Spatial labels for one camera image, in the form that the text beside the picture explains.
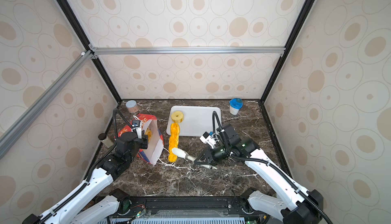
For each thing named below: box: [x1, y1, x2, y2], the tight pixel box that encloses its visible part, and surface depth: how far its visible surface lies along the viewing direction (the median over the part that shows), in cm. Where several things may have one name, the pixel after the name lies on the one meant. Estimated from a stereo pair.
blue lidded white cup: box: [229, 97, 244, 116], surface depth 108 cm
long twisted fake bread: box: [168, 122, 180, 163], surface depth 76 cm
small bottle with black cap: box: [97, 132, 115, 149], surface depth 91 cm
